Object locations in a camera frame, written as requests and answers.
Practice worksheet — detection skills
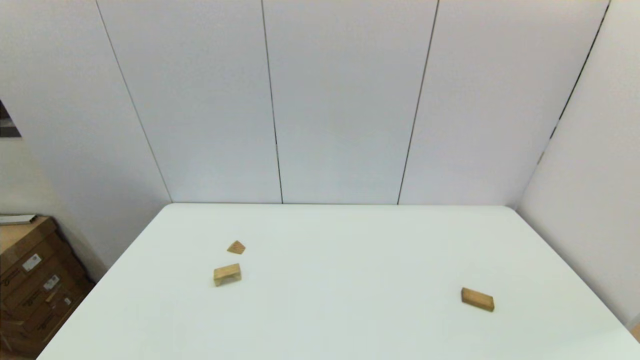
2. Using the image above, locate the arched wooden building block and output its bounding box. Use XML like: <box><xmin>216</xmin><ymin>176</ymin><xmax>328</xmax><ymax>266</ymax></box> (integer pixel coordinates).
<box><xmin>213</xmin><ymin>263</ymin><xmax>242</xmax><ymax>287</ymax></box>

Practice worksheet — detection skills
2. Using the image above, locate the rectangular wooden building block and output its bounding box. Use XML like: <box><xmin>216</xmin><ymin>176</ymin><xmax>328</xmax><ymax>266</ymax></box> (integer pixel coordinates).
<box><xmin>461</xmin><ymin>287</ymin><xmax>495</xmax><ymax>313</ymax></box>

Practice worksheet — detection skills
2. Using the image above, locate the brown cardboard box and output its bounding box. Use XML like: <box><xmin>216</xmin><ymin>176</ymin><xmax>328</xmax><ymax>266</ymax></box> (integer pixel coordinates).
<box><xmin>0</xmin><ymin>216</ymin><xmax>65</xmax><ymax>291</ymax></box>
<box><xmin>0</xmin><ymin>250</ymin><xmax>82</xmax><ymax>326</ymax></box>
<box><xmin>0</xmin><ymin>285</ymin><xmax>96</xmax><ymax>358</ymax></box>

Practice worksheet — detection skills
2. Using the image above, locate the dark wall picture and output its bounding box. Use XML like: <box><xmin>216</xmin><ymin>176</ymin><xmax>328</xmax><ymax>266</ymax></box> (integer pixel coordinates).
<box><xmin>0</xmin><ymin>100</ymin><xmax>22</xmax><ymax>139</ymax></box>

